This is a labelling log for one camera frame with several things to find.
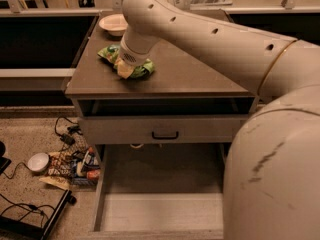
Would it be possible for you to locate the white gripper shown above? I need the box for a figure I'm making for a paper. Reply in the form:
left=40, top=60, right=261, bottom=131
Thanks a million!
left=115, top=27, right=157, bottom=79

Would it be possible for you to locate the green rice chip bag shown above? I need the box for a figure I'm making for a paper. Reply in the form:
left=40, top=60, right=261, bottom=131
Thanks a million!
left=97, top=44, right=155, bottom=79

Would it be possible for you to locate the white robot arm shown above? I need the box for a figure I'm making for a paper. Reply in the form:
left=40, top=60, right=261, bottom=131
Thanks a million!
left=120, top=0, right=320, bottom=240

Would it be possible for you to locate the grey drawer cabinet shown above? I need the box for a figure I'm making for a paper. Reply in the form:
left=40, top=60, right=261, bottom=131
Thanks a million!
left=64, top=9, right=260, bottom=158

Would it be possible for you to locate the closed grey upper drawer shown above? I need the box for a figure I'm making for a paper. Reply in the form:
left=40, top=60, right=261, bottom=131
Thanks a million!
left=79, top=115, right=248, bottom=145

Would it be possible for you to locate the open grey lower drawer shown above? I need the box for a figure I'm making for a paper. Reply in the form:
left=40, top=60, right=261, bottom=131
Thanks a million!
left=88, top=144, right=224, bottom=240

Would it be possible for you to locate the white bowl on cabinet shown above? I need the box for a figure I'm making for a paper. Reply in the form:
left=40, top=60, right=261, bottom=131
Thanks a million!
left=99, top=14, right=128, bottom=37

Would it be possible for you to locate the pile of snack packets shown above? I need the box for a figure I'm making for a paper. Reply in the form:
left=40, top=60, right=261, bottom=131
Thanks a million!
left=40, top=147, right=101, bottom=190

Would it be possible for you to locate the black stand base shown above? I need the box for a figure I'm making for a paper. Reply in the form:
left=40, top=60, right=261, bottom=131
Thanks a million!
left=0, top=190, right=77, bottom=240

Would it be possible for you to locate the black power adapter cable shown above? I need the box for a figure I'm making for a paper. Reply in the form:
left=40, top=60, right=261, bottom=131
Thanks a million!
left=54, top=116, right=84, bottom=147

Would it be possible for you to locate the black cable on floor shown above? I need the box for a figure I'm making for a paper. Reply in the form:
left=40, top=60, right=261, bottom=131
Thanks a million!
left=0, top=193, right=56, bottom=228

